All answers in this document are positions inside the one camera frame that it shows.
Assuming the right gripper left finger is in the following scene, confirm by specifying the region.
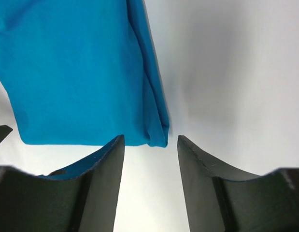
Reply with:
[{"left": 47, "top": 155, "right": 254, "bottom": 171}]
[{"left": 0, "top": 135, "right": 125, "bottom": 232}]

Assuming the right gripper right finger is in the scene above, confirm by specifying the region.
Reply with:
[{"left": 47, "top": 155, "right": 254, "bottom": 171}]
[{"left": 177, "top": 135, "right": 299, "bottom": 232}]

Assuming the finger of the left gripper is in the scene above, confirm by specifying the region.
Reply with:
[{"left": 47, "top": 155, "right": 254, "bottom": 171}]
[{"left": 0, "top": 125, "right": 13, "bottom": 143}]

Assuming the blue polo shirt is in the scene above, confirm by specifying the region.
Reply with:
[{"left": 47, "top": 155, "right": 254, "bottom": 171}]
[{"left": 0, "top": 0, "right": 171, "bottom": 181}]

